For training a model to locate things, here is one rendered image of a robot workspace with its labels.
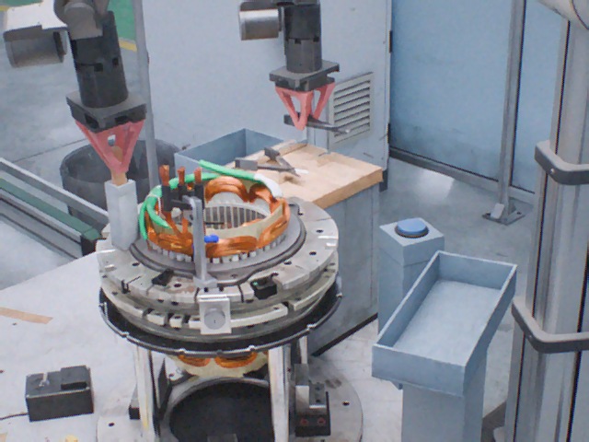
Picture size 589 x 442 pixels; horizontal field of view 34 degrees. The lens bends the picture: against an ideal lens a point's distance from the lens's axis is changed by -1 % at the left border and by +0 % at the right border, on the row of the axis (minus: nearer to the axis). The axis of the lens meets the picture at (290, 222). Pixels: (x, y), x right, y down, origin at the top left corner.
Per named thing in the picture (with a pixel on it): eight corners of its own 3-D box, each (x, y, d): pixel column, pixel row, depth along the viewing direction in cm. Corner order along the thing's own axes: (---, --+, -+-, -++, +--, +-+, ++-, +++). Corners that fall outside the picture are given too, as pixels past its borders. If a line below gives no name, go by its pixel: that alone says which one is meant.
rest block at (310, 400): (295, 415, 136) (294, 386, 133) (294, 392, 141) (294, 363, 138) (326, 415, 136) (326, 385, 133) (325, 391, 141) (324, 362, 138)
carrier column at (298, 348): (287, 381, 147) (283, 262, 137) (299, 375, 148) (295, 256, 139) (299, 388, 145) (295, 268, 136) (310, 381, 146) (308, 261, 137)
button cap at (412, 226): (407, 238, 138) (407, 231, 137) (393, 226, 141) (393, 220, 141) (430, 232, 139) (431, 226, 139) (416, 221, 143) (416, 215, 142)
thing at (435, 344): (451, 559, 116) (464, 366, 104) (368, 533, 120) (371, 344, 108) (502, 439, 136) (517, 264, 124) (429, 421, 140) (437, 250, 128)
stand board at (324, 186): (213, 185, 155) (212, 171, 154) (293, 151, 168) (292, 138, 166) (303, 219, 143) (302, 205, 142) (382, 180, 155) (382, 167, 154)
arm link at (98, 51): (110, 12, 108) (113, -3, 113) (50, 19, 107) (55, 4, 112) (121, 69, 111) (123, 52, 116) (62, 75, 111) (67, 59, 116)
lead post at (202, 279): (204, 292, 113) (198, 203, 108) (193, 284, 115) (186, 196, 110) (217, 287, 114) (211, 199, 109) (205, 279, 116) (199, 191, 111)
